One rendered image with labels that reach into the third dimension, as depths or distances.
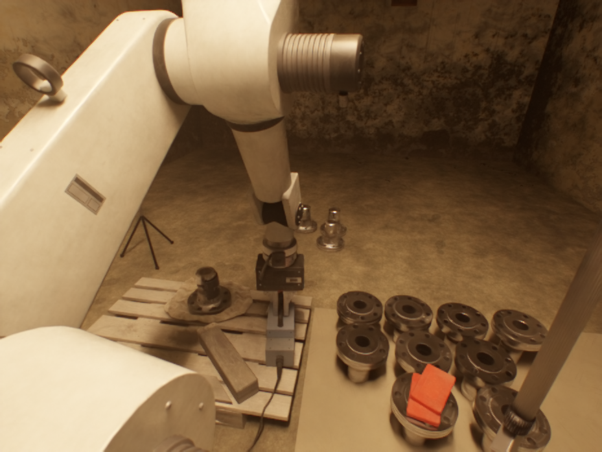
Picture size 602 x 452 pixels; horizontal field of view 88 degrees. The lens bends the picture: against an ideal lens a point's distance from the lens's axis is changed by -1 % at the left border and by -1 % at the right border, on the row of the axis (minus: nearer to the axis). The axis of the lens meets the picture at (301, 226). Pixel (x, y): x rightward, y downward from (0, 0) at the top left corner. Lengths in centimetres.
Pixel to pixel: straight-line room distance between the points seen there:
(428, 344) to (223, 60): 150
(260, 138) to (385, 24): 535
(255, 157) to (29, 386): 84
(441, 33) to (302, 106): 255
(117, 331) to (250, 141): 141
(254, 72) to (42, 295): 55
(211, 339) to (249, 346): 20
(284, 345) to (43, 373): 127
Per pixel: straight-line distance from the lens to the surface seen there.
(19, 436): 42
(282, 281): 149
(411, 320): 185
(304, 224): 312
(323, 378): 182
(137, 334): 203
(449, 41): 638
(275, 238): 137
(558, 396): 218
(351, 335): 169
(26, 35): 424
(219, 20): 77
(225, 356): 164
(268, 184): 116
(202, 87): 77
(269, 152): 107
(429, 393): 150
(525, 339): 201
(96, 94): 73
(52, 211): 67
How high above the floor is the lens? 145
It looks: 26 degrees down
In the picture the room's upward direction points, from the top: 1 degrees clockwise
